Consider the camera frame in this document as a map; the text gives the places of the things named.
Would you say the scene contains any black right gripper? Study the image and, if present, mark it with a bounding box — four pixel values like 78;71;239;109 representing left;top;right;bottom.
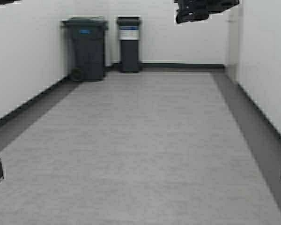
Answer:
173;0;239;24

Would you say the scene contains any narrow dark recycling bin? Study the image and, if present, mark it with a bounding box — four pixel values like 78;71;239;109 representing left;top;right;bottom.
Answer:
117;16;141;73

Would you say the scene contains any large dark wheeled bin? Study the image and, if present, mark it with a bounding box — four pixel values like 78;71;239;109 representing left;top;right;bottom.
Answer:
62;16;108;82

